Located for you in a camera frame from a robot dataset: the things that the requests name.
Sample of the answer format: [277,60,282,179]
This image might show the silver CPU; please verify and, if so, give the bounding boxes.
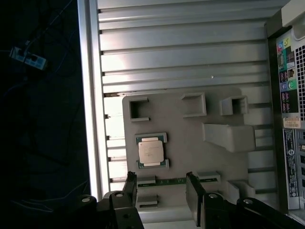
[135,137,168,167]

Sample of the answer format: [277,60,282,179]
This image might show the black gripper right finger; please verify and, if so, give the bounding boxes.
[185,171,305,229]

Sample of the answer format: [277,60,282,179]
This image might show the open black PC case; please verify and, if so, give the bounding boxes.
[266,0,305,226]

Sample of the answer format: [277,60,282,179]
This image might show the grey power strip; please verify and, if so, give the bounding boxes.
[9,46,49,70]

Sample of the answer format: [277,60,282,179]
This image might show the green RAM stick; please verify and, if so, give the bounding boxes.
[137,178,189,188]

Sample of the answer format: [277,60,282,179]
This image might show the grey parts rack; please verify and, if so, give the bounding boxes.
[122,86,257,226]

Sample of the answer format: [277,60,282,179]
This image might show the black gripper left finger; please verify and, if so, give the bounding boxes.
[77,170,145,229]

